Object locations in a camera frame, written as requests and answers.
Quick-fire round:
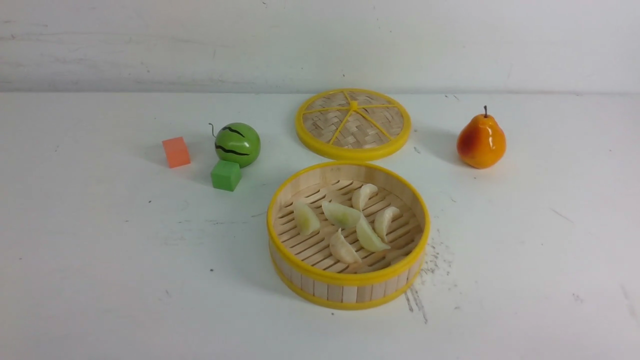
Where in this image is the pale green dumpling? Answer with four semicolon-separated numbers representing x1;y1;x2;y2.
321;202;362;229
355;215;391;253
293;200;320;236

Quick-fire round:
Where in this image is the yellow rimmed bamboo steamer tray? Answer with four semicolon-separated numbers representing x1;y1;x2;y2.
266;161;431;310

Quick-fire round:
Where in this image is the beige pleated dumpling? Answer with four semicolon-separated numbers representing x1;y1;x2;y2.
328;228;362;265

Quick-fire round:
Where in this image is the yellow rimmed woven steamer lid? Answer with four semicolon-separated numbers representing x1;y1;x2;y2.
294;88;412;162

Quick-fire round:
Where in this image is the green toy watermelon ball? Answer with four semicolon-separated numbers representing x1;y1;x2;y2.
210;122;261;168

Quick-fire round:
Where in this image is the green cube block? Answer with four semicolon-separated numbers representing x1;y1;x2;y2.
210;160;242;192

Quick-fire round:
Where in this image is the orange cube block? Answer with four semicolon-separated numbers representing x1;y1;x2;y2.
161;136;191;169

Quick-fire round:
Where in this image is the orange toy pear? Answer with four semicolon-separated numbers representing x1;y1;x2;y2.
456;105;507;169

